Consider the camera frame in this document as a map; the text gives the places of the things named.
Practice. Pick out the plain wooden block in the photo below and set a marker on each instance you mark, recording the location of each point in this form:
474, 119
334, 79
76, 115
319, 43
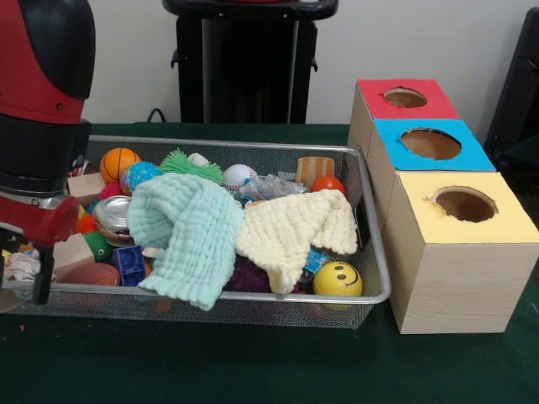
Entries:
71, 254

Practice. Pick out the red orange ball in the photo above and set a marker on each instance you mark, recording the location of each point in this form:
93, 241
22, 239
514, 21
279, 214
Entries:
328, 185

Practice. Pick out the silver metal can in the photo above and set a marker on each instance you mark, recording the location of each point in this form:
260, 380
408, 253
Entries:
111, 214

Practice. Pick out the wooden box with three holes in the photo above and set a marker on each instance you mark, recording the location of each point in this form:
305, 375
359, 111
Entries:
455, 286

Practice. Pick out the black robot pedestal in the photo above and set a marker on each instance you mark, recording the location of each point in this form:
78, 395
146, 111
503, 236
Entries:
244, 71

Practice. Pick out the green spiky rubber toy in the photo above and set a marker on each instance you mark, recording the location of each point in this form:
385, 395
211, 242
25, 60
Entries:
185, 166

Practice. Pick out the yellow smiley face ball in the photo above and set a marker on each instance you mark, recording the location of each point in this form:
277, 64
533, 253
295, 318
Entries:
337, 280

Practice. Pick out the blue toy brick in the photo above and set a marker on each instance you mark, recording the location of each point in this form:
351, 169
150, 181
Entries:
128, 263

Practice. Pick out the white baseball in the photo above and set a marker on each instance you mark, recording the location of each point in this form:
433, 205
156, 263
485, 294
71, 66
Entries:
238, 174

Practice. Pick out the silver mesh bin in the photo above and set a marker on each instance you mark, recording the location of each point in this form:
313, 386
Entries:
295, 309

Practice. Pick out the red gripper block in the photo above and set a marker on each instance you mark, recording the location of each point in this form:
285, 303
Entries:
38, 219

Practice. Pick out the mint green muslin cloth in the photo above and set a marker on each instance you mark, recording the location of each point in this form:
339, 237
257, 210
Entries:
193, 235

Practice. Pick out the orange basketball toy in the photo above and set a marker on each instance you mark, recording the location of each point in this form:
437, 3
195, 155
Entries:
118, 164

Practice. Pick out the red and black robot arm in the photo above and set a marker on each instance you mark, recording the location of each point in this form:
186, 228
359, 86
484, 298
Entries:
38, 76

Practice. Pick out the white colourful print cloth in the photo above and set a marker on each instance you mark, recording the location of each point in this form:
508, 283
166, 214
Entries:
21, 267

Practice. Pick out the cream muslin cloth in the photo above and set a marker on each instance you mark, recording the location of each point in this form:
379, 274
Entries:
286, 227

